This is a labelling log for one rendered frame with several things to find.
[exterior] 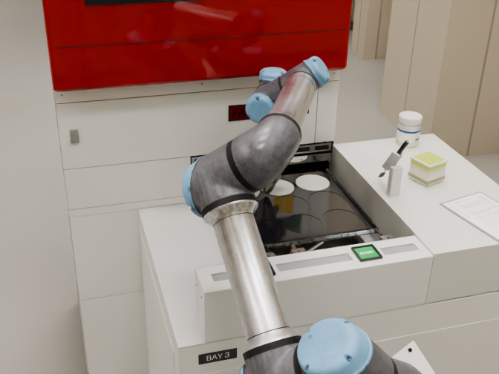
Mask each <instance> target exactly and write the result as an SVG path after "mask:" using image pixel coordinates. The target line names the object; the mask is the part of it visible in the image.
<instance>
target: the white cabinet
mask: <svg viewBox="0 0 499 374"><path fill-rule="evenodd" d="M138 214H139V212H138ZM139 226H140V248H141V258H142V270H143V291H144V303H145V314H146V335H147V347H148V358H149V374H238V372H239V370H240V368H241V367H242V366H243V365H244V364H245V361H244V357H243V353H242V352H243V351H244V348H245V346H246V345H247V339H246V337H245V338H236V339H232V340H228V341H220V342H215V343H211V344H204V345H199V346H195V347H187V348H183V349H178V348H177V343H176V340H175V335H174V333H173V329H172V325H171V322H170V320H169V315H168V312H167V309H166V305H165V301H164V299H163V294H162V291H161V288H160V284H159V281H158V278H157V273H156V271H155V267H154V263H153V260H152V257H151V252H150V250H149V245H148V243H147V239H146V235H145V232H144V229H143V224H142V222H141V219H140V214H139ZM345 320H347V321H350V322H351V323H352V324H354V325H355V326H357V327H359V328H360V329H362V330H363V331H364V332H365V333H366V334H367V335H368V336H369V338H370V339H371V340H372V341H373V342H374V343H375V344H376V345H378V346H379V347H380V348H381V349H382V350H383V351H384V352H385V353H387V354H388V355H389V356H390V357H393V356H394V355H395V354H397V353H398V352H399V351H400V350H402V349H403V348H404V347H406V346H407V345H408V344H410V343H411V342H412V341H414V342H415V343H416V345H417V346H418V348H419V349H420V351H421V353H422V354H423V355H424V357H425V359H426V360H427V362H428V363H429V365H430V366H431V368H432V369H433V371H434V372H435V374H499V290H498V291H494V292H486V293H481V294H477V295H469V296H465V297H460V298H452V299H448V300H444V301H436V302H431V303H426V304H425V305H423V306H416V307H411V308H406V309H398V310H394V311H390V312H382V313H377V314H373V315H366V316H361V317H356V318H349V319H345Z"/></svg>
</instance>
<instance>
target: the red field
mask: <svg viewBox="0 0 499 374"><path fill-rule="evenodd" d="M248 118H249V117H248V116H247V113H246V106H238V107H230V120H233V119H248Z"/></svg>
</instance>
